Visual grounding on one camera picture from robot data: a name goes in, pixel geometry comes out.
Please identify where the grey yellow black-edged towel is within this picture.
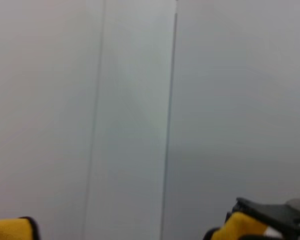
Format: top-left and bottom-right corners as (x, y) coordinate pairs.
(0, 211), (280, 240)

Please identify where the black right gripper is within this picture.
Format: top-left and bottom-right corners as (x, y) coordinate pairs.
(236, 197), (300, 240)

